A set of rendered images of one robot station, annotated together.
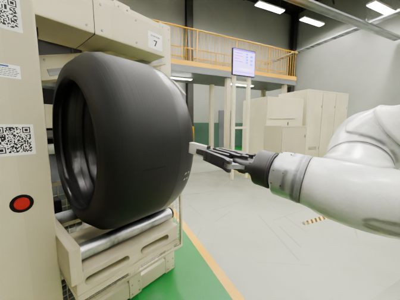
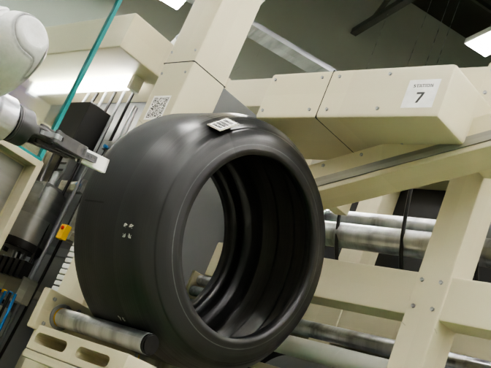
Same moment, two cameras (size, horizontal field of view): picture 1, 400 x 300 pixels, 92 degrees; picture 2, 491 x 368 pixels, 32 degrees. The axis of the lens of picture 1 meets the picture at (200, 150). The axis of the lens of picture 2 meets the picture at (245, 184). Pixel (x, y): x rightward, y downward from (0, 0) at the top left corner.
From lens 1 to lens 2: 1.99 m
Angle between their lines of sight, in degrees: 99
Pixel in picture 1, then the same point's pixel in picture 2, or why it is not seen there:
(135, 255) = (70, 350)
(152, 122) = (118, 152)
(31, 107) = not seen: hidden behind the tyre
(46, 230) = (80, 296)
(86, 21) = (312, 104)
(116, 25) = (352, 94)
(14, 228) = (71, 280)
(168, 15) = not seen: outside the picture
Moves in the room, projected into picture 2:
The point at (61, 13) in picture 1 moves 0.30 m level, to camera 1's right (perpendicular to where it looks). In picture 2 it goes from (288, 107) to (292, 57)
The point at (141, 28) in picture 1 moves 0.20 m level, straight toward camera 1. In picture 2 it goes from (398, 82) to (326, 47)
